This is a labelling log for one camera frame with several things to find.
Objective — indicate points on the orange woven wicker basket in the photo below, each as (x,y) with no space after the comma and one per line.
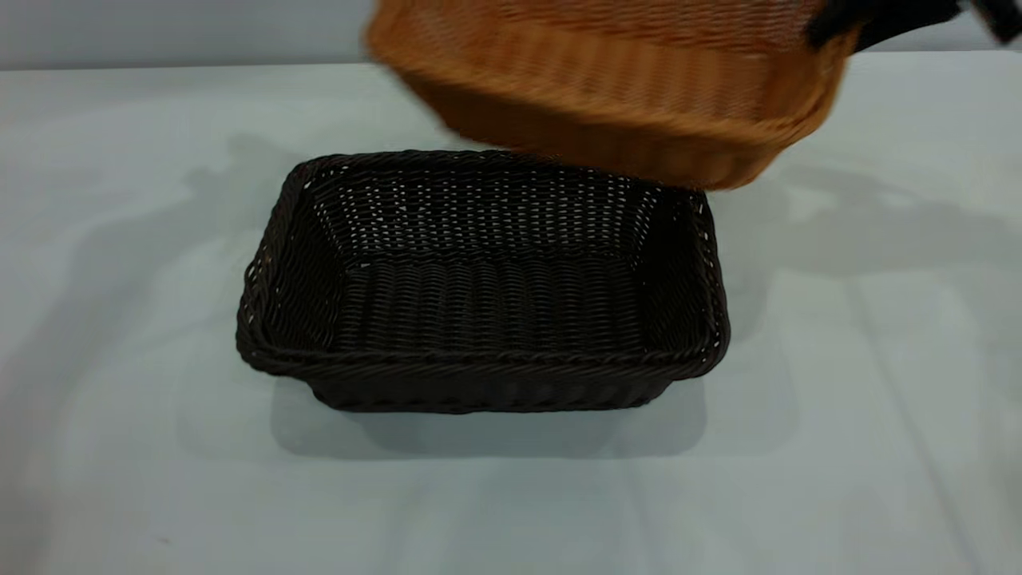
(599,96)

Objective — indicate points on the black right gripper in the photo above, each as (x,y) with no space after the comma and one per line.
(1002,16)

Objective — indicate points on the black woven wicker basket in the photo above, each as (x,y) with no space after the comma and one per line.
(479,383)

